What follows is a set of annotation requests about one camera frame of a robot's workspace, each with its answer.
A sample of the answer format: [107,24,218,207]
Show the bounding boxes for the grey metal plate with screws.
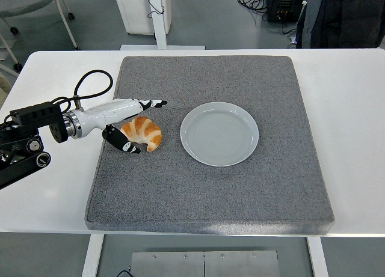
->
[129,250,281,277]

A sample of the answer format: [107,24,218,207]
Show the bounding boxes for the grey chair with castor wheels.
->
[0,0,82,72]

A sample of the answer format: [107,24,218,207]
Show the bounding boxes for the black electronics box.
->
[263,0,309,23]

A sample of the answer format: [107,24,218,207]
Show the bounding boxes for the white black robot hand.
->
[72,98,168,154]

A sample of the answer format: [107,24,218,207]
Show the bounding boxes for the golden brown croissant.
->
[120,116,162,153]

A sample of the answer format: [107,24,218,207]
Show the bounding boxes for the grey speckled square mat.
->
[84,55,336,236]

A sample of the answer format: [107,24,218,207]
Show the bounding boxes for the black cord on column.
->
[147,0,165,19]

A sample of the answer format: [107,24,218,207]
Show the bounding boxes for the white table leg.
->
[81,234,105,277]
[306,236,330,277]

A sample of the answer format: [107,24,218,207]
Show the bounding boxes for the round grey plate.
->
[179,101,260,168]

